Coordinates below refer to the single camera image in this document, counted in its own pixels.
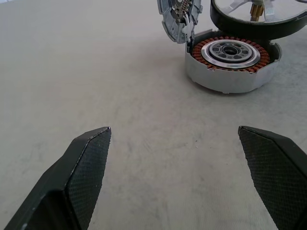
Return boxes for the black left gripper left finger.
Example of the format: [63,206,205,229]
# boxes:
[4,126,112,230]

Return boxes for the silver hinged motor lid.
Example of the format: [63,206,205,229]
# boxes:
[157,0,202,45]

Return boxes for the silver motor housing copper windings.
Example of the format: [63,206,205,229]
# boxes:
[184,29,283,94]

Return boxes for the black spoked rotor ring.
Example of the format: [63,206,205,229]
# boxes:
[210,0,307,42]

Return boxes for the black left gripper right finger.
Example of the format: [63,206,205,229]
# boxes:
[237,125,307,230]

